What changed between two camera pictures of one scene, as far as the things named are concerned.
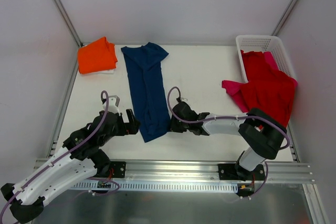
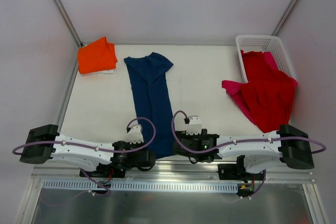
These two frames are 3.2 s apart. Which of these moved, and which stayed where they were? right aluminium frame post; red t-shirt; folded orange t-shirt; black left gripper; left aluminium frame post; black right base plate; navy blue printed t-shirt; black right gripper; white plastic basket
Moved: black right gripper; navy blue printed t-shirt; black left gripper
Stayed: black right base plate; red t-shirt; white plastic basket; right aluminium frame post; folded orange t-shirt; left aluminium frame post
